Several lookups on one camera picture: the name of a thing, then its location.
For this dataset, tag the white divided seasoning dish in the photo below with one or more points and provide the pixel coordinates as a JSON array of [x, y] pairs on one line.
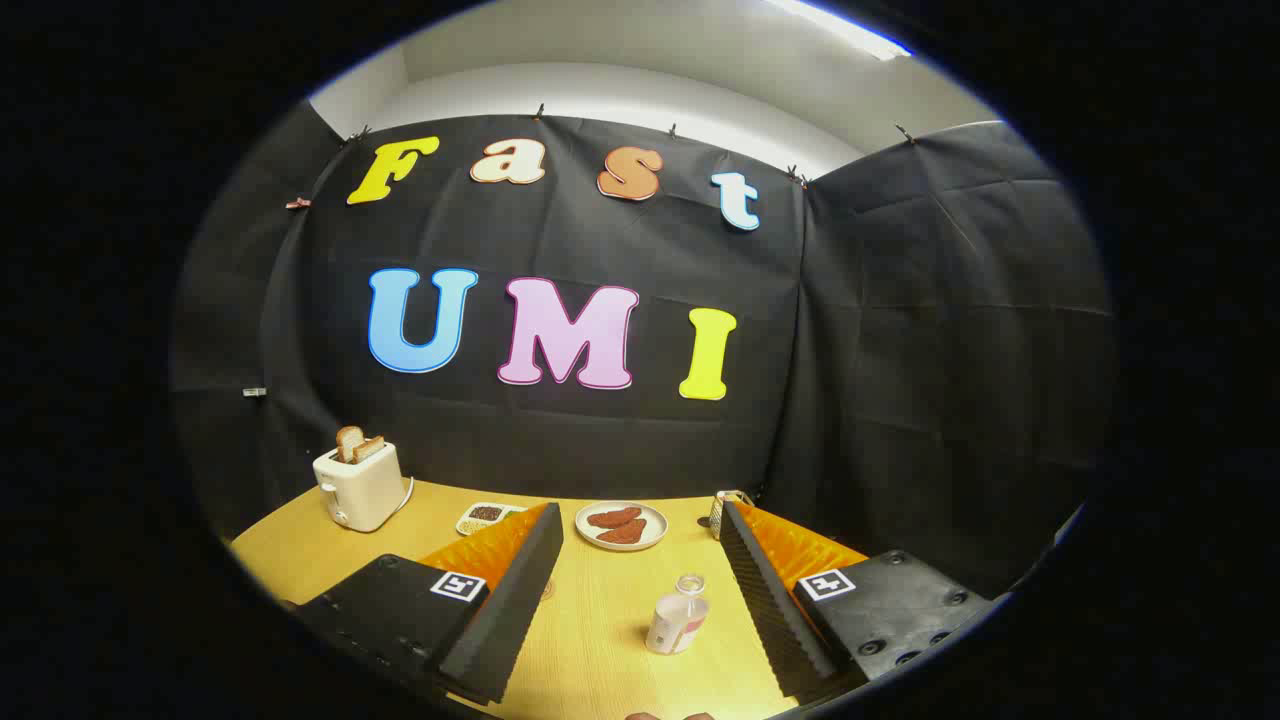
[[487, 517]]

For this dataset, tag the wooden table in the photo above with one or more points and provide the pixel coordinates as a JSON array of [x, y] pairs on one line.
[[600, 640]]

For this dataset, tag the black backdrop cloth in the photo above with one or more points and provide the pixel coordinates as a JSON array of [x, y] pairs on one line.
[[600, 440]]

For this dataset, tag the white round plate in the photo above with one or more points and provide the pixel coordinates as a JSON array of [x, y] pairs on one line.
[[655, 530]]

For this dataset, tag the white toaster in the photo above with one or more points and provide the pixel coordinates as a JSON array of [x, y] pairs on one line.
[[360, 490]]

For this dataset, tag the red-brown meat patty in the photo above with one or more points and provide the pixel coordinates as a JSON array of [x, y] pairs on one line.
[[624, 533], [613, 517]]

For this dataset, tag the clear plastic juice bottle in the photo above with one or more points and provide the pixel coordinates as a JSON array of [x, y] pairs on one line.
[[675, 625]]

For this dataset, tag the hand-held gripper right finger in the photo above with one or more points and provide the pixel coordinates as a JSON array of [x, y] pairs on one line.
[[765, 600]]

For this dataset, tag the metal mesh utensil holder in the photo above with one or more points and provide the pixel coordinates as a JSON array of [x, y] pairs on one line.
[[716, 515]]

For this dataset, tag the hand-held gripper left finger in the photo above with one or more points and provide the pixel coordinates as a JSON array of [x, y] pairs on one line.
[[505, 610]]

